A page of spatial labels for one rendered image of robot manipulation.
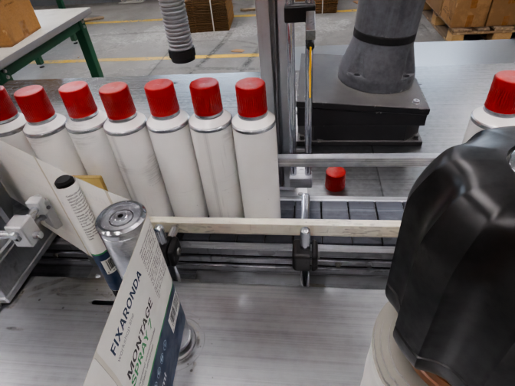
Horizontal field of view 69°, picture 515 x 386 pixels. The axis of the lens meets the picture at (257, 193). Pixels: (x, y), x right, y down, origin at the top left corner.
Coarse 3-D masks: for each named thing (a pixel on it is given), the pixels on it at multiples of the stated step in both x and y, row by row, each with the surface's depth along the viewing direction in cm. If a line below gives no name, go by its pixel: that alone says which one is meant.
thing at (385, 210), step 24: (288, 216) 54; (312, 216) 53; (336, 216) 53; (360, 216) 52; (384, 216) 52; (192, 240) 52; (216, 240) 51; (240, 240) 51; (264, 240) 51; (288, 240) 50; (336, 240) 49; (360, 240) 49; (384, 240) 49
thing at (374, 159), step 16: (288, 160) 50; (304, 160) 50; (320, 160) 50; (336, 160) 50; (352, 160) 49; (368, 160) 49; (384, 160) 49; (400, 160) 49; (416, 160) 48; (432, 160) 48
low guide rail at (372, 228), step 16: (176, 224) 50; (192, 224) 49; (208, 224) 49; (224, 224) 49; (240, 224) 48; (256, 224) 48; (272, 224) 48; (288, 224) 47; (304, 224) 47; (320, 224) 47; (336, 224) 47; (352, 224) 46; (368, 224) 46; (384, 224) 46; (400, 224) 46
